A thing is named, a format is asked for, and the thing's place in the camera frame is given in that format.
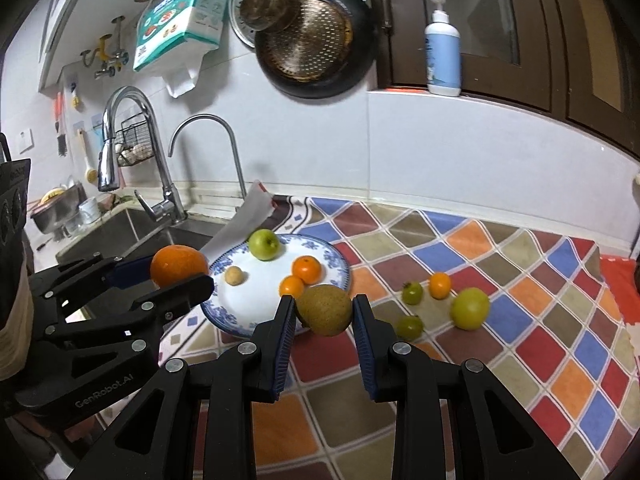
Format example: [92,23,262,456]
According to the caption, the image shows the chrome kitchen faucet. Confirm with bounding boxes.
[97,86,188,226]

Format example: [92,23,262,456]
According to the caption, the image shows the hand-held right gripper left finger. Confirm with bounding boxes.
[67,295,298,480]

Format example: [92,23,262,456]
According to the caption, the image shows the small brown fruit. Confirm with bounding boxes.
[295,284,354,337]

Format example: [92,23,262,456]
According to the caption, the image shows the small orange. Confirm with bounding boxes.
[279,275,306,298]
[429,272,452,300]

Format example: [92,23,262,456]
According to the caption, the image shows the large orange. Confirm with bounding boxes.
[150,245,210,288]

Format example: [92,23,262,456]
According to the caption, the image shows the black frying pan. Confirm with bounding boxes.
[254,0,377,100]

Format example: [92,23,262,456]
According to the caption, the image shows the black wire basket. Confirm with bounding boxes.
[116,114,155,167]

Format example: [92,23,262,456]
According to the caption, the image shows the white blue pump bottle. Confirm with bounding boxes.
[424,0,462,97]

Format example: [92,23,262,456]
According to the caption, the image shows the medium orange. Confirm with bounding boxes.
[292,255,322,285]

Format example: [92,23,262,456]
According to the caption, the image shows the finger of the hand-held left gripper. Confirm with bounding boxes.
[46,273,216,349]
[30,255,156,302]

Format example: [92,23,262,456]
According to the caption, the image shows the colourful checkered table mat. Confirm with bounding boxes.
[95,195,640,480]

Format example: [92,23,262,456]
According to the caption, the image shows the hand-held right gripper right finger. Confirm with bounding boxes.
[352,294,581,480]

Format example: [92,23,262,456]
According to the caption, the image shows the white cup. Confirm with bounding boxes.
[79,197,101,225]

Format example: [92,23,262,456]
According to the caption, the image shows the wooden handled dish brush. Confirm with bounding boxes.
[75,129,98,183]

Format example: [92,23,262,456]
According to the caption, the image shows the steel bowl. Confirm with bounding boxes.
[31,185,83,235]

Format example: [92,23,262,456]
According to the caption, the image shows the person's left hand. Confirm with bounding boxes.
[0,245,35,382]

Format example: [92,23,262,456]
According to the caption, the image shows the dark wooden cabinet doors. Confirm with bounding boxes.
[367,0,640,161]

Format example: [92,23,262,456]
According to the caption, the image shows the brass wall taps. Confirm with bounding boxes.
[80,17,128,80]

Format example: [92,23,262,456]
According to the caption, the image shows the thin gooseneck faucet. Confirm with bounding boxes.
[167,113,249,201]

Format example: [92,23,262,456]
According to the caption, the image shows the steel kitchen sink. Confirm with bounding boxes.
[55,205,231,321]

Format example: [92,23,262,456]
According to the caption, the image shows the green apple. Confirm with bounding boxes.
[248,229,281,262]

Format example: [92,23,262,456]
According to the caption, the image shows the white hanging paper sheet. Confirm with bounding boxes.
[165,45,221,99]

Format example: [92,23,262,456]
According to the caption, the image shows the copper perforated strainer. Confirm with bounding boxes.
[257,0,355,81]

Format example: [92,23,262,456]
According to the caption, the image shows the teal tissue pack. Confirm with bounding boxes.
[132,0,232,72]

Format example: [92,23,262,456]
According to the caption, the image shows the yellow-green apple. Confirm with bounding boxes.
[449,288,491,331]

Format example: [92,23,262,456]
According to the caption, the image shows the blue patterned white plate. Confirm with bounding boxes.
[200,233,352,339]

